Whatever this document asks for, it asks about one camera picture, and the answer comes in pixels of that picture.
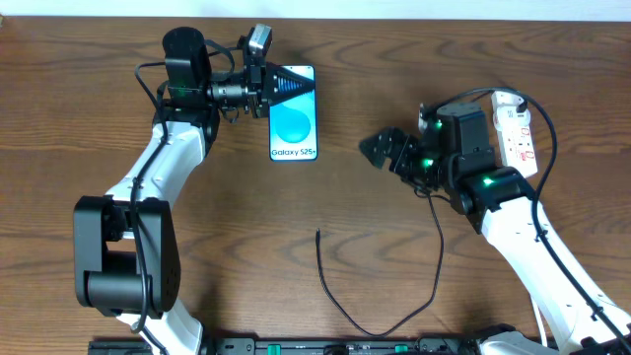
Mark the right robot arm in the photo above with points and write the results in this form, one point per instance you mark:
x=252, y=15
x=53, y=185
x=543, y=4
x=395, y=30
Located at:
x=454, y=154

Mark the white USB charger plug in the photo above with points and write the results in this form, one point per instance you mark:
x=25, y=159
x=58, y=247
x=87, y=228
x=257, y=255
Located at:
x=508, y=101

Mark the blue Galaxy smartphone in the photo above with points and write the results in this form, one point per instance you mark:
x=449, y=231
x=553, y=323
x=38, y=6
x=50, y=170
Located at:
x=293, y=124

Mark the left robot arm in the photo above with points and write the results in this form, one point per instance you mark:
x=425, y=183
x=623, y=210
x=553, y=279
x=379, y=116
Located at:
x=126, y=261

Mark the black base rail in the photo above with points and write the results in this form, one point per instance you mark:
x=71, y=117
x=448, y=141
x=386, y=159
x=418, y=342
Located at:
x=506, y=343

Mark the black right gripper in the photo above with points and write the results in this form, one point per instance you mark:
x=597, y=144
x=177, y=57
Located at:
x=400, y=156

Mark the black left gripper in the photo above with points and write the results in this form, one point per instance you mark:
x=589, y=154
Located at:
x=259, y=87

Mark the white power strip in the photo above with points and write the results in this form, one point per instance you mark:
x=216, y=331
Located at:
x=515, y=140

